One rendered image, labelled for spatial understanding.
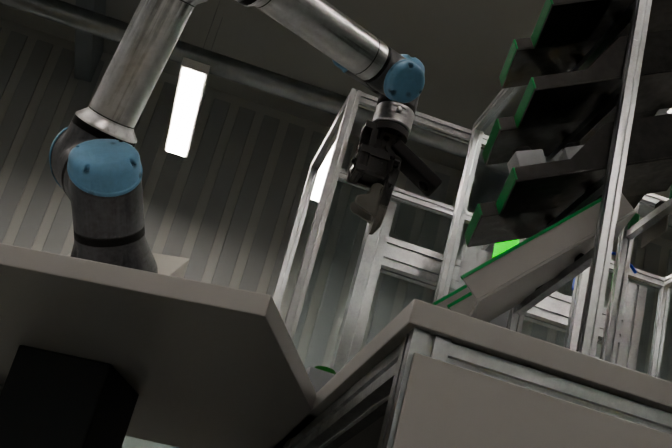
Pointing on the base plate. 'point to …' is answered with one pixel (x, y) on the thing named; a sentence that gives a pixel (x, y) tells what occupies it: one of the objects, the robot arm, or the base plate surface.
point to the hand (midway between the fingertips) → (376, 228)
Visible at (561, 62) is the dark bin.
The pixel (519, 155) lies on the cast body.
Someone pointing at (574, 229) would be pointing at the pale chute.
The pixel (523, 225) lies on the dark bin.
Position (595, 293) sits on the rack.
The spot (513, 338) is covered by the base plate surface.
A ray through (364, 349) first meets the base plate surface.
